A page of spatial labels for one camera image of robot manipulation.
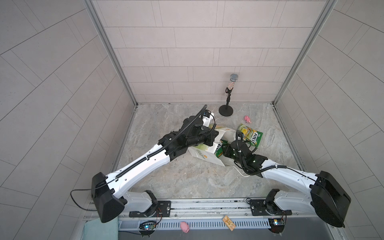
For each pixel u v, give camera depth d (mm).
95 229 642
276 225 681
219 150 809
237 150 605
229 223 666
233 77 881
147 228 647
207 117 588
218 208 724
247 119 1049
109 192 372
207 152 708
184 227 654
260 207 709
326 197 400
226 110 1114
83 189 372
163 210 700
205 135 557
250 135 962
